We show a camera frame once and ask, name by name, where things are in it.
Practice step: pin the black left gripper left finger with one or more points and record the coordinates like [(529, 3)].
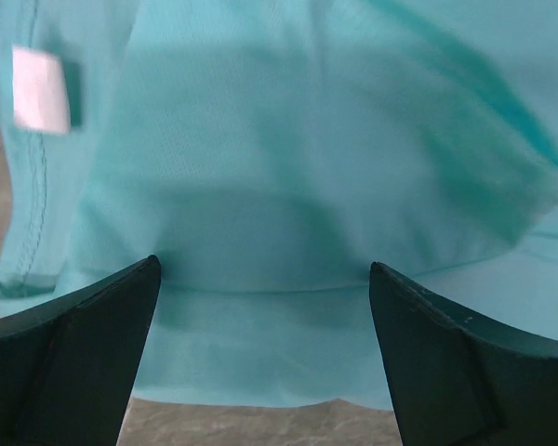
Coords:
[(68, 366)]

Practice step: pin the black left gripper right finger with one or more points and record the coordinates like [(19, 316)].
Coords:
[(458, 377)]

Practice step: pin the teal t-shirt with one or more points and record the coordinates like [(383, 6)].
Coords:
[(268, 153)]

